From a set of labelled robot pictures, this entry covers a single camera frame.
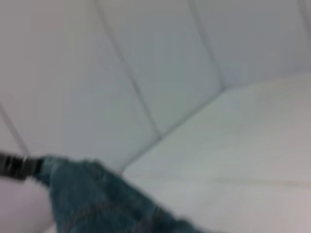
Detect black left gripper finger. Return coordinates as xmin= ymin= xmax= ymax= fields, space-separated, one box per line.
xmin=0 ymin=150 xmax=46 ymax=182

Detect blue denim shorts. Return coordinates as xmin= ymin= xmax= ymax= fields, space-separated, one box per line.
xmin=36 ymin=156 xmax=207 ymax=233

